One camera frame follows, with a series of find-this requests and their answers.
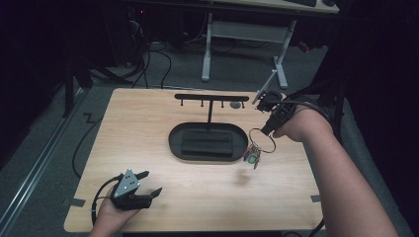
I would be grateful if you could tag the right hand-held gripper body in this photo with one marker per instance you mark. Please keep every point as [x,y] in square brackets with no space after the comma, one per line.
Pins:
[280,113]

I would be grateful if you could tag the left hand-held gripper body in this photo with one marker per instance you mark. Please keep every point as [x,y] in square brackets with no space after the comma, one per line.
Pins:
[126,189]

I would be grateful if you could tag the black oval tray with hook rack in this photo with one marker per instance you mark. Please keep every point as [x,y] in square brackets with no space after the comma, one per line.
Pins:
[176,144]

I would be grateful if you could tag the person's right hand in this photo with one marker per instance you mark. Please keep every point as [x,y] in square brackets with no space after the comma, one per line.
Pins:
[301,125]

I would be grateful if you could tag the person's left hand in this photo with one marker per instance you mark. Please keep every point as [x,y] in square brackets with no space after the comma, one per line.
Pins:
[113,215]

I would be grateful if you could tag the grey round table grommet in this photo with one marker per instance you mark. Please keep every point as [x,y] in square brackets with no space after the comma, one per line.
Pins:
[235,105]

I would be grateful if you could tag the grey tape piece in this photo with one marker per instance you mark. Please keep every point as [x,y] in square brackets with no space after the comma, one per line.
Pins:
[74,202]
[315,198]

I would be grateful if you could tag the black metal stand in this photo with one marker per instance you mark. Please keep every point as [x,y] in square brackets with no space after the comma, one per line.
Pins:
[82,75]

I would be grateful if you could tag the white desk frame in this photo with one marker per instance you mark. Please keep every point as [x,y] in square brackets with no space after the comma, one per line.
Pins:
[247,31]

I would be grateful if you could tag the metal floor rail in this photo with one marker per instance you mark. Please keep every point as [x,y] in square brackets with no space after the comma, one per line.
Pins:
[33,168]

